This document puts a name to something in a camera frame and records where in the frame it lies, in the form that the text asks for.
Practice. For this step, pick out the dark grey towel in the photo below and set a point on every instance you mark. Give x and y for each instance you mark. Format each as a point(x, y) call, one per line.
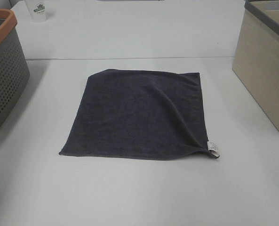
point(149, 115)

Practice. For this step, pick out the grey perforated basket orange rim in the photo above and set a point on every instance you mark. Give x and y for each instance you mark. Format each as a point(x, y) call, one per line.
point(14, 71)

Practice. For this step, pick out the white paper cup green logo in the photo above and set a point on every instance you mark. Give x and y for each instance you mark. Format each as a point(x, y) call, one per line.
point(36, 9)

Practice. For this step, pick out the beige bin with grey rim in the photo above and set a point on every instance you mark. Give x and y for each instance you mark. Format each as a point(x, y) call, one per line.
point(256, 61)

